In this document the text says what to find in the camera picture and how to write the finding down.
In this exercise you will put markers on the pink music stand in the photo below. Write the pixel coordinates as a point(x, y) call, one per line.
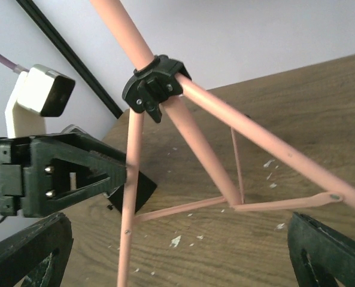
point(158, 85)

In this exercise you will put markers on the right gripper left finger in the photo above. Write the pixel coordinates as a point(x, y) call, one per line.
point(37, 255)

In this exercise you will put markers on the black metronome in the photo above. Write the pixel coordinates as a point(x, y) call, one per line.
point(145, 190)

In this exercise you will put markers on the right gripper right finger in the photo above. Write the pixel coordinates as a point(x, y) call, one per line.
point(320, 255)

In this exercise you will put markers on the clear metronome cover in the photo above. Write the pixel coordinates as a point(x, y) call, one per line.
point(72, 128)

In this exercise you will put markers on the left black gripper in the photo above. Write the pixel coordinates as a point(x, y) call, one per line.
point(42, 175)

